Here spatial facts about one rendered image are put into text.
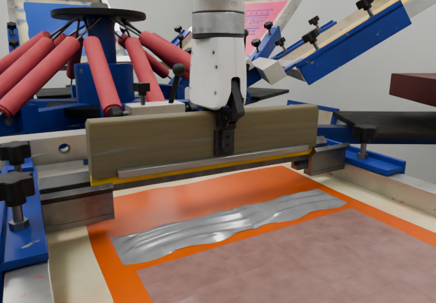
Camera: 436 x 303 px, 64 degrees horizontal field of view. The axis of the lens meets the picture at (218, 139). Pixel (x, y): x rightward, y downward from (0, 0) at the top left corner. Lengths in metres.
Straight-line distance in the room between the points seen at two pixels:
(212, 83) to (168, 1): 4.49
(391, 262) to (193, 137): 0.29
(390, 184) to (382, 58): 2.22
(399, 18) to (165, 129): 0.74
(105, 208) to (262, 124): 0.26
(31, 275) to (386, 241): 0.41
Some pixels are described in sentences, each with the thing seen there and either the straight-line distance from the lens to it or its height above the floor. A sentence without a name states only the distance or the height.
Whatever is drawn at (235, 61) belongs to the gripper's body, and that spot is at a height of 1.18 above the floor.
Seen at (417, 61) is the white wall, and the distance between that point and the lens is 2.67.
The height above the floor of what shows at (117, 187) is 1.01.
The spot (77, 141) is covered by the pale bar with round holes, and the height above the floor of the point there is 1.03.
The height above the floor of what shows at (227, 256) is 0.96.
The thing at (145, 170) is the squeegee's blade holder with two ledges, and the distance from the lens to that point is 0.48.
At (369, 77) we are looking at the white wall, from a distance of 2.88.
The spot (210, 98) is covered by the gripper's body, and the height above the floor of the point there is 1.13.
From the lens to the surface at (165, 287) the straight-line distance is 0.40.
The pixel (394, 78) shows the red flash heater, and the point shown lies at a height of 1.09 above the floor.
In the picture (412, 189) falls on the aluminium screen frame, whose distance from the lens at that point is 0.63.
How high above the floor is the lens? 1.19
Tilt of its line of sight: 14 degrees down
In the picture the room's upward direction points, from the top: straight up
